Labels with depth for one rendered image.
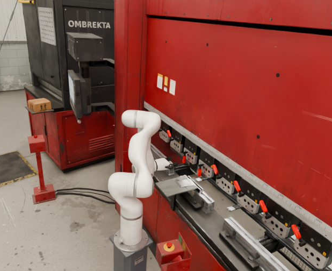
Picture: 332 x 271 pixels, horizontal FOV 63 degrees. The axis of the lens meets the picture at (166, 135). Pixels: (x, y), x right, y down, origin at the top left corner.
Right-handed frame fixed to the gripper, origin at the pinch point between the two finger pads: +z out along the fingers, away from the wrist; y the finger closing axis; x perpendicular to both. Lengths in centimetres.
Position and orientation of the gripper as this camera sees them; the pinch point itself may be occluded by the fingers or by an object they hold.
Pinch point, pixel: (173, 161)
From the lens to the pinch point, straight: 201.2
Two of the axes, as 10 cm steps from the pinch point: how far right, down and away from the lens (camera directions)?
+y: 4.8, 3.7, -8.0
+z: 8.8, -1.3, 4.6
